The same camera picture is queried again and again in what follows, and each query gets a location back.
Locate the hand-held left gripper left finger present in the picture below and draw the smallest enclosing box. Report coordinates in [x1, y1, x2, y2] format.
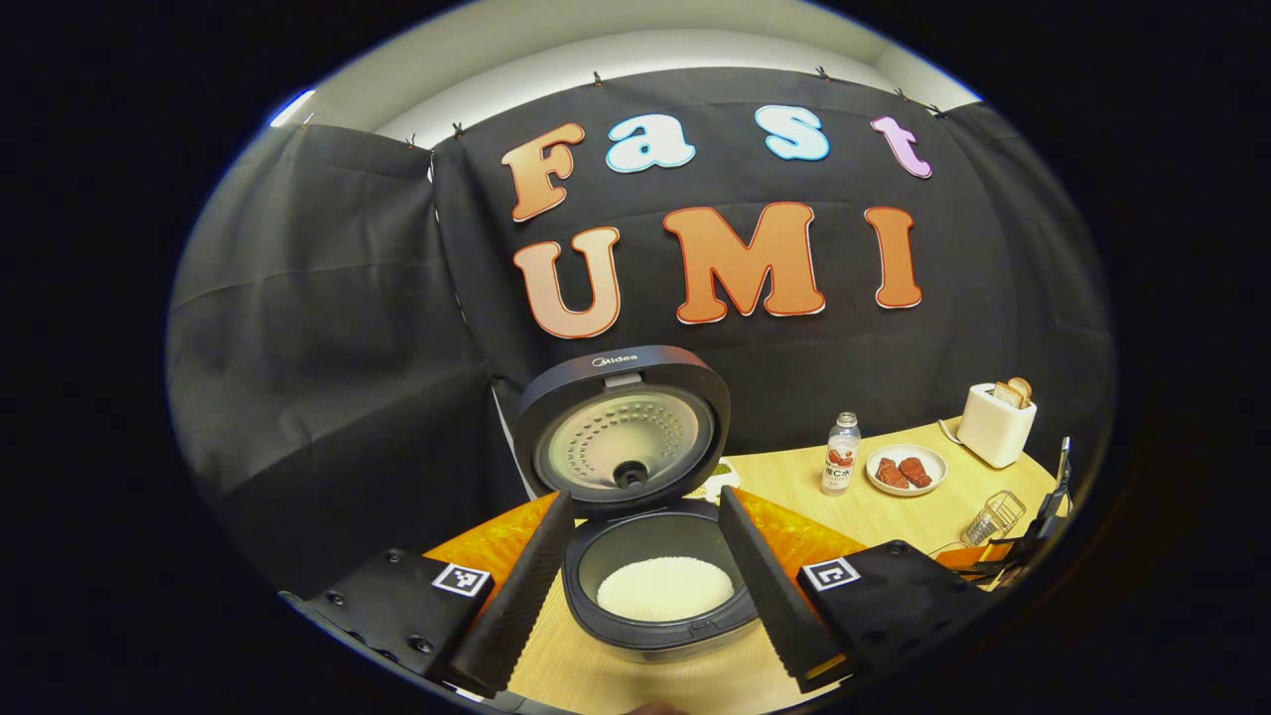
[281, 489, 577, 699]

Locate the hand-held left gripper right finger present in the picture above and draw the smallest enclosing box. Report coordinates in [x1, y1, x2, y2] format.
[717, 485, 994, 694]

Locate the clear chopstick holder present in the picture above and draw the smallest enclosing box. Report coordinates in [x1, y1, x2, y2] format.
[960, 490, 1028, 547]

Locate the white rice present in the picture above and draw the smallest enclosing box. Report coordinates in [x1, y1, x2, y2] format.
[596, 556, 736, 624]

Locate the dark grey rice cooker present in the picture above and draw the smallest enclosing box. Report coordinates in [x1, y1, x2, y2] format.
[513, 345, 761, 664]

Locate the white round plate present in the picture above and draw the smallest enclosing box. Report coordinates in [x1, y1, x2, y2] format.
[866, 443, 948, 498]

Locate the white toaster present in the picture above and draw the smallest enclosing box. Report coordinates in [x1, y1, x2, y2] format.
[957, 382, 1038, 470]

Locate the white divided seasoning dish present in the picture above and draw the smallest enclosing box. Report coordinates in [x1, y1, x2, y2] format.
[695, 459, 742, 502]

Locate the clear drink bottle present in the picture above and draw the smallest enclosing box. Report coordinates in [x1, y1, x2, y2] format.
[820, 411, 863, 497]

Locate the black backdrop cloth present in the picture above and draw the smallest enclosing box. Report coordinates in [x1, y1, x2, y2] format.
[167, 65, 1113, 597]

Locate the rectangular ceiling light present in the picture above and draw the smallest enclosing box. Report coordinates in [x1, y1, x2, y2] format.
[268, 89, 317, 128]

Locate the white power cable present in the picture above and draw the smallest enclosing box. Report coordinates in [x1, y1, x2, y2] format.
[487, 375, 542, 498]

